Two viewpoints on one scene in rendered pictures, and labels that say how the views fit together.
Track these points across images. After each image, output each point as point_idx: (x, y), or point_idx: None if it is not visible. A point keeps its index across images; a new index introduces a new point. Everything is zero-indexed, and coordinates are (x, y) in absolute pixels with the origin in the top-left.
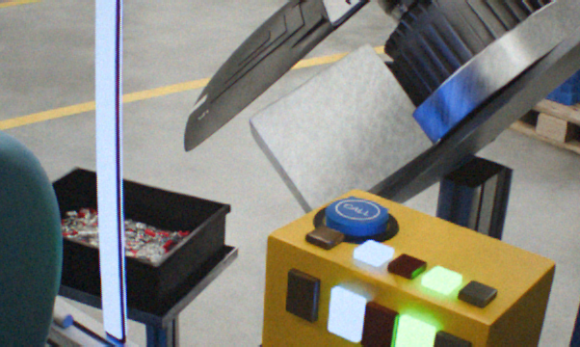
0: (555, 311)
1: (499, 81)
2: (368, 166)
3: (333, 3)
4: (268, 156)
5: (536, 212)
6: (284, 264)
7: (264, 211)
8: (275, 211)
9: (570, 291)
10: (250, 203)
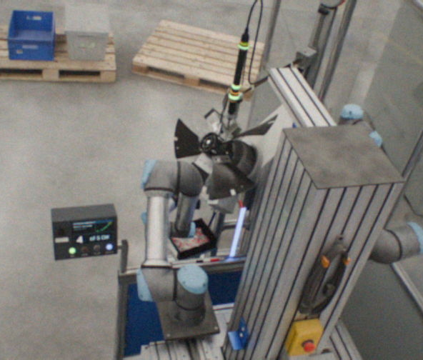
0: (133, 163)
1: (256, 176)
2: (234, 199)
3: (203, 167)
4: (214, 206)
5: (84, 123)
6: None
7: None
8: (3, 176)
9: (130, 152)
10: None
